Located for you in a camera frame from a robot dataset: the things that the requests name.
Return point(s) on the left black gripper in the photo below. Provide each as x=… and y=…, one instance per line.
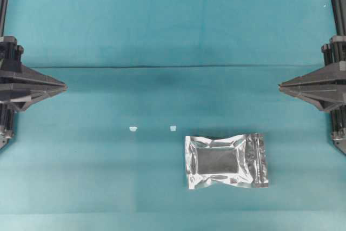
x=11, y=64

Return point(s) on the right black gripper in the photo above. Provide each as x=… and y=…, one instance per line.
x=334, y=61

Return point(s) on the silver zip bag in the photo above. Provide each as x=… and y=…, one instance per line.
x=237, y=161

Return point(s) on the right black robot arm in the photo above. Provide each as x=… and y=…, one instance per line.
x=324, y=88

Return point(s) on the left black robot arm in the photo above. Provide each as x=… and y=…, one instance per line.
x=21, y=86

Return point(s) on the teal table cloth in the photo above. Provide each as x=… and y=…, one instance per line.
x=208, y=67

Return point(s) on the right black frame rail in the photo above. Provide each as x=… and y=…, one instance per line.
x=338, y=7

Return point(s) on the black frame rail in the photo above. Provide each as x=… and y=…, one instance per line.
x=3, y=7
x=338, y=7

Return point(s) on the left black frame rail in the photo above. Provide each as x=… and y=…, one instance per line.
x=3, y=7

